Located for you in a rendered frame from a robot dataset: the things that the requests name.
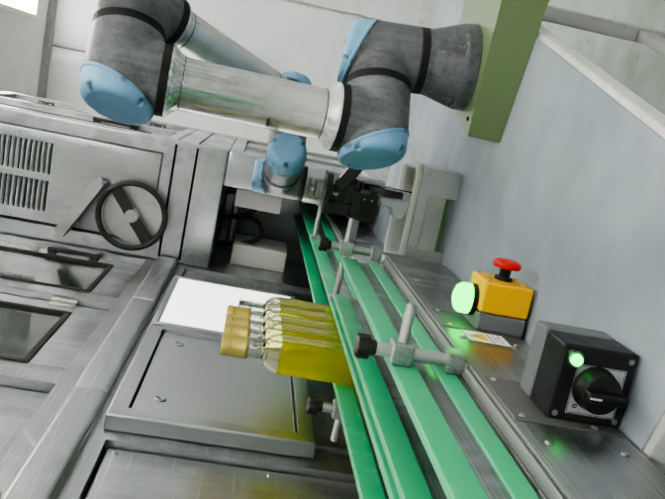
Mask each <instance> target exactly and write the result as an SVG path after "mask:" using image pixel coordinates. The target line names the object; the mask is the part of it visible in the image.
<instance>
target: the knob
mask: <svg viewBox="0 0 665 499"><path fill-rule="evenodd" d="M572 396H573V399H574V401H575V402H576V403H577V404H578V405H579V406H580V407H581V408H583V409H585V410H587V411H588V412H590V413H592V414H594V415H606V414H609V413H610V412H612V411H613V410H614V409H615V408H623V409H626V408H627V405H628V399H627V398H626V397H624V396H623V395H622V390H621V386H620V384H619V383H618V381H617V380H616V378H615V377H614V376H613V375H612V374H611V373H610V372H609V371H608V370H606V369H605V368H602V367H597V366H595V367H589V368H587V369H585V370H583V371H582V372H580V373H579V374H578V375H577V377H576V378H575V380H574V382H573V385H572Z"/></svg>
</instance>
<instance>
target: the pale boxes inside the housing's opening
mask: <svg viewBox="0 0 665 499"><path fill-rule="evenodd" d="M282 199H283V198H281V197H276V196H270V195H269V196H266V195H264V194H262V193H258V192H253V191H248V190H242V189H237V192H236V198H235V203H234V206H238V207H242V208H248V209H253V210H258V211H264V212H269V213H274V214H280V209H281V204H282ZM254 238H256V237H252V236H246V235H241V234H235V239H234V244H233V249H232V255H231V260H230V263H231V264H237V265H242V266H248V267H254V268H259V269H265V270H271V271H276V272H282V273H283V272H284V267H285V262H286V257H287V249H286V243H283V242H278V241H272V240H268V239H261V240H260V241H259V242H257V243H255V244H253V245H250V244H246V243H241V242H238V241H247V240H251V239H254Z"/></svg>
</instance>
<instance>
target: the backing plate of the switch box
mask: <svg viewBox="0 0 665 499"><path fill-rule="evenodd" d="M482 377H483V378H484V380H485V381H486V382H487V384H488V385H489V386H490V387H491V389H492V390H493V391H494V393H495V394H496V395H497V397H498V398H499V399H500V400H501V402H502V403H503V404H504V406H505V407H506V408H507V410H508V411H509V412H510V413H511V415H512V416H513V417H514V419H515V420H517V421H523V422H530V423H536V424H541V425H548V426H554V427H560V428H567V429H573V430H579V431H586V432H592V433H598V434H605V435H611V436H617V437H625V435H624V434H623V433H622V432H620V431H619V430H618V429H617V428H611V427H605V426H599V425H592V424H586V423H580V422H574V421H567V420H561V419H555V418H548V417H546V416H544V414H543V413H542V412H541V411H540V410H539V409H538V407H537V406H536V405H535V404H534V403H533V402H532V401H531V399H530V397H528V396H527V395H526V394H525V393H524V391H523V390H522V389H521V386H520V384H521V383H520V382H519V381H513V380H508V379H502V378H495V377H489V376H482Z"/></svg>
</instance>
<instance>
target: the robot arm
mask: <svg viewBox="0 0 665 499"><path fill-rule="evenodd" d="M482 49H483V36H482V30H481V27H480V26H479V25H475V24H459V25H454V26H448V27H442V28H436V29H432V28H425V27H419V26H413V25H406V24H400V23H393V22H387V21H380V20H379V19H374V20H372V19H363V18H359V19H356V20H354V21H353V22H352V23H351V25H350V28H349V32H348V36H347V40H346V44H345V48H344V52H343V56H342V60H341V64H340V68H339V72H338V76H337V84H335V85H334V86H332V87H331V88H323V87H319V86H314V85H312V83H311V80H310V79H309V77H308V76H306V75H305V74H303V73H298V72H297V71H285V72H282V73H280V72H279V71H277V70H276V69H274V68H273V67H272V66H270V65H269V64H267V63H266V62H264V61H263V60H261V59H260V58H259V57H257V56H256V55H254V54H253V53H251V52H250V51H248V50H247V49H245V48H244V47H242V46H241V45H239V44H238V43H237V42H235V41H234V40H232V39H231V38H229V37H228V36H226V35H225V34H224V33H222V32H221V31H219V30H218V29H216V28H215V27H213V26H212V25H211V24H209V23H208V22H206V21H205V20H203V19H202V18H200V17H199V16H198V15H196V14H195V13H193V12H192V9H191V5H190V3H189V2H188V1H187V0H99V1H98V3H97V5H96V7H95V9H94V12H93V16H92V24H91V28H90V33H89V38H88V42H87V47H86V52H85V56H84V60H83V63H82V64H81V67H80V71H81V76H80V82H79V92H80V95H81V97H82V99H83V100H84V101H85V103H86V104H87V105H88V106H89V107H90V108H92V109H93V110H95V111H96V112H97V113H99V114H100V115H102V116H104V117H106V118H108V119H111V120H113V121H116V122H119V123H123V124H127V125H137V124H139V125H144V124H146V123H148V122H149V121H150V120H151V119H152V117H153V115H154V116H159V117H166V116H167V115H169V114H170V113H172V112H174V111H182V112H187V113H192V114H197V115H201V116H206V117H211V118H216V119H221V120H226V121H231V122H236V123H241V124H246V125H250V126H255V127H259V128H264V129H269V130H270V131H269V139H268V147H267V152H266V158H264V157H259V158H257V159H256V161H255V165H254V170H253V176H252V180H251V186H250V187H251V189H252V191H254V192H258V193H262V194H264V195H266V196H269V195H270V196H276V197H281V198H286V199H292V200H297V201H302V202H307V203H312V204H317V205H319V204H320V203H322V207H321V211H322V213H327V214H328V213H332V214H337V215H342V216H346V217H347V218H353V219H354V220H356V221H362V222H367V223H372V224H374V219H375V216H376V215H377V213H378V208H379V206H378V201H379V202H380V203H381V204H382V205H383V206H386V207H388V211H389V214H390V215H393V217H394V218H395V219H397V220H401V219H403V218H404V216H405V214H406V212H407V210H408V208H409V206H410V202H411V197H412V193H413V192H411V191H407V190H403V189H398V188H394V187H390V186H385V185H381V184H378V183H376V182H372V181H367V180H362V179H356V177H357V176H358V175H359V174H360V172H361V171H362V170H371V169H379V168H384V167H388V166H391V165H393V164H395V163H397V162H398V161H400V160H401V159H402V158H403V157H404V155H405V153H406V151H407V143H408V137H409V135H410V131H409V120H410V105H411V93H413V94H420V95H424V96H426V97H427V98H429V99H431V100H433V101H435V102H437V103H439V104H441V105H443V106H445V107H447V108H449V109H453V110H460V111H463V110H465V109H466V108H467V106H468V105H469V103H470V101H471V98H472V96H473V93H474V90H475V87H476V84H477V80H478V76H479V71H480V65H481V59H482ZM307 137H308V138H313V139H317V140H319V141H320V143H321V144H322V146H323V147H324V149H325V150H330V151H335V152H337V158H338V161H339V162H340V163H341V164H342V165H344V166H346V167H347V169H346V170H345V171H344V172H343V173H342V174H341V175H340V176H339V177H338V179H337V180H336V181H335V182H334V183H333V177H334V174H333V172H329V171H328V172H326V171H325V170H324V169H319V168H314V167H309V166H305V163H306V159H307V148H306V140H307ZM333 192H334V193H336V192H337V193H336V194H335V195H333Z"/></svg>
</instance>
